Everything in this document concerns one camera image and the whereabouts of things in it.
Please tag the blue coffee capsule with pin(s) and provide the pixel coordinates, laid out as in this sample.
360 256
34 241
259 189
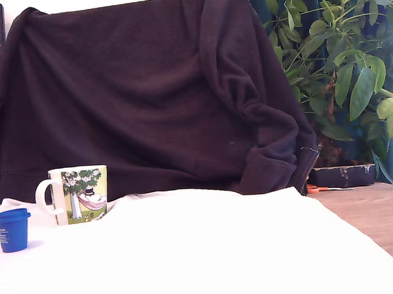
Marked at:
12 230

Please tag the green illustrated coffee mug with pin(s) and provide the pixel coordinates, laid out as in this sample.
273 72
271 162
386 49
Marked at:
87 199

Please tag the dark draped jacket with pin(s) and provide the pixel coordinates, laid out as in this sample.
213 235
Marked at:
131 91

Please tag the white table cloth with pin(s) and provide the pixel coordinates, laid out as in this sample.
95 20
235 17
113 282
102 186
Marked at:
189 252

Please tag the dark rectangular planter box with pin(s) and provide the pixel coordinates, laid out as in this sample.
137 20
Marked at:
343 176

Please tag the green leafy houseplant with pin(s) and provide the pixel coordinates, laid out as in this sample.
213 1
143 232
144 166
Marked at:
361 89

